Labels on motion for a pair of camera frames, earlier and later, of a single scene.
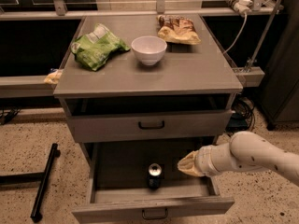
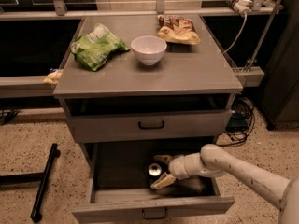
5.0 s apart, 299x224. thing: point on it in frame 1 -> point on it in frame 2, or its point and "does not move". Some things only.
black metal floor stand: x=30 y=177 does not move
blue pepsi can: x=154 y=173 does not move
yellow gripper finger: x=187 y=164 -> x=163 y=180
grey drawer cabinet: x=130 y=115 does not move
